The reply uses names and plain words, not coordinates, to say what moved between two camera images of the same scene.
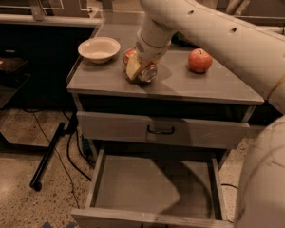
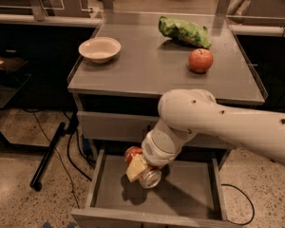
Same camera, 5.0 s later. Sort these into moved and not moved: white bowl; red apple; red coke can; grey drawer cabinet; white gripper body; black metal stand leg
Moved: white gripper body; red coke can
Not moved: black metal stand leg; white bowl; grey drawer cabinet; red apple
